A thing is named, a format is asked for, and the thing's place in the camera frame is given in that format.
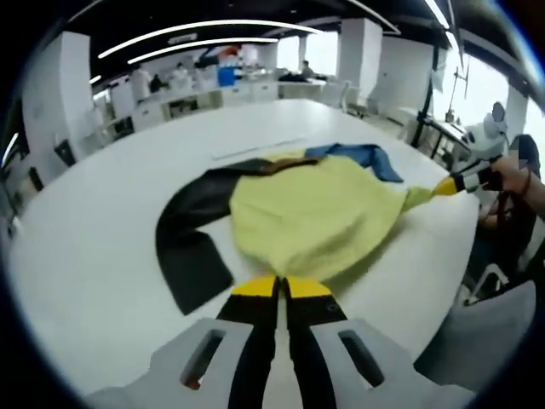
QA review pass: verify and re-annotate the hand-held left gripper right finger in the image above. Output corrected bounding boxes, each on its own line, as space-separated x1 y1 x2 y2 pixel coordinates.
284 277 421 409

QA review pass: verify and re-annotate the person's dark clothing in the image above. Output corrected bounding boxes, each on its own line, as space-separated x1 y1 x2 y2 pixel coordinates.
468 191 545 291

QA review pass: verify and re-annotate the thin metal stand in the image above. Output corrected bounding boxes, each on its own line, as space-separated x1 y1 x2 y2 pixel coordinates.
450 63 469 124

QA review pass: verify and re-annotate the white tall appliance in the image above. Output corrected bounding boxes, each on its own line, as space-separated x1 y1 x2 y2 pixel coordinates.
112 83 135 123

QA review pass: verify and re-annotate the black frame desk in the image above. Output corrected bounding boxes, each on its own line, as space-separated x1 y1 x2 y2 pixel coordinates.
415 114 469 158

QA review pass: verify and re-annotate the white pillar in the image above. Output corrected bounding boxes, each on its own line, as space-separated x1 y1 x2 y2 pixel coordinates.
25 32 93 171

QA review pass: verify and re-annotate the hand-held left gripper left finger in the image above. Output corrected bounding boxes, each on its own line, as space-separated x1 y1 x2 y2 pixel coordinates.
148 275 280 409

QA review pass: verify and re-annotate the person's right hand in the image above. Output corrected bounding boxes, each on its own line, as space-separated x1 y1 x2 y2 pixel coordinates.
491 155 529 195

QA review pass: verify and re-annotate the grey mesh chair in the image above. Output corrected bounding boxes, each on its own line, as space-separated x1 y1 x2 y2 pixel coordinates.
415 280 537 395

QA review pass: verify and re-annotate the straight ceiling light strip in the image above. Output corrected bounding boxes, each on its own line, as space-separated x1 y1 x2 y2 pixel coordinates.
423 0 450 29

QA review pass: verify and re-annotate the black standing board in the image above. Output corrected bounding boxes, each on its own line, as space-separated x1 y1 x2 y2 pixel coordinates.
53 140 77 167

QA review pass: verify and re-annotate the curved ceiling light strip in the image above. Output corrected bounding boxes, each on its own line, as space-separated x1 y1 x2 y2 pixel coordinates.
98 19 320 59
128 37 278 65

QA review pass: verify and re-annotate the white chair frame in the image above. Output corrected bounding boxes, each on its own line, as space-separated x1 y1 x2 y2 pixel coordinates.
463 262 512 307

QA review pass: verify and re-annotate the yellow black blue garment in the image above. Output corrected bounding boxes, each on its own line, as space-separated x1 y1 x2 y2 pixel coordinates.
155 142 439 316

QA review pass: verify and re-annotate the white cabinet row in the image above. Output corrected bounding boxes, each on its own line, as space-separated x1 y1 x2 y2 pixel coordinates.
131 78 280 129

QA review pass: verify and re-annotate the black stand pole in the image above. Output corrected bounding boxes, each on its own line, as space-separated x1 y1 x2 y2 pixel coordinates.
412 46 442 146

